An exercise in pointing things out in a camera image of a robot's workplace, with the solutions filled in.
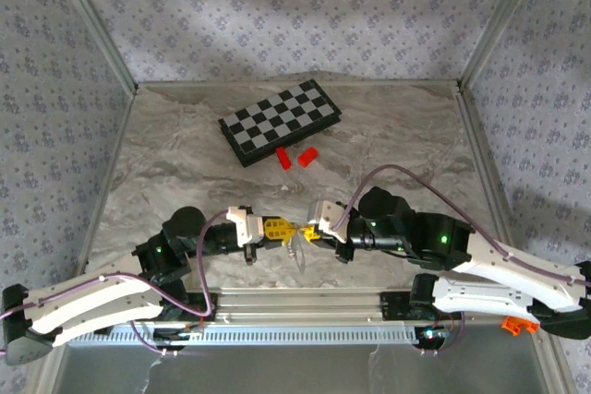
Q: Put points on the black grey chessboard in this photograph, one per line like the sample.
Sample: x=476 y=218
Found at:
x=277 y=119

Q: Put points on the small circuit board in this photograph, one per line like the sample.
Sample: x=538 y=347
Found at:
x=177 y=334
x=431 y=335

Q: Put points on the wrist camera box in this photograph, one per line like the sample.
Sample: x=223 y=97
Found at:
x=247 y=225
x=325 y=218

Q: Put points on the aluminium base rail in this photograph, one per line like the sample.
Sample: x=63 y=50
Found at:
x=300 y=306

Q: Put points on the aluminium side rail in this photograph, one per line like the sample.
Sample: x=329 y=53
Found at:
x=478 y=135
x=118 y=135

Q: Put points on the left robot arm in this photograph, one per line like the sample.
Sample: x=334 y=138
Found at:
x=92 y=304

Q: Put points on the orange plastic part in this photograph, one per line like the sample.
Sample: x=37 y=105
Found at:
x=520 y=324

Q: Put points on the short red toy brick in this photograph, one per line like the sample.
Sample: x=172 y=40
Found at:
x=308 y=156

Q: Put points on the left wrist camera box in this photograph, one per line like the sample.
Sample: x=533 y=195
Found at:
x=247 y=225

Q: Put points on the aluminium frame post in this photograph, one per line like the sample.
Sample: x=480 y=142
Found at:
x=98 y=20
x=499 y=20

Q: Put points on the long red toy brick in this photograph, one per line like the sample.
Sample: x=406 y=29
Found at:
x=283 y=158

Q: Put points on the grey metal sheet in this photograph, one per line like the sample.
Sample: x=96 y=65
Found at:
x=277 y=371

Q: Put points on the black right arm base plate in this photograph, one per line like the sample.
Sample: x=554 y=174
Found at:
x=392 y=306

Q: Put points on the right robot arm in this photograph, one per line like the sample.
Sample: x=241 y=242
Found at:
x=508 y=274

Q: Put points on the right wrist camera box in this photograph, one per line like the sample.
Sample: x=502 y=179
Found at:
x=325 y=218

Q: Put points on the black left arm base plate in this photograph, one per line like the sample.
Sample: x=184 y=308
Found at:
x=208 y=311

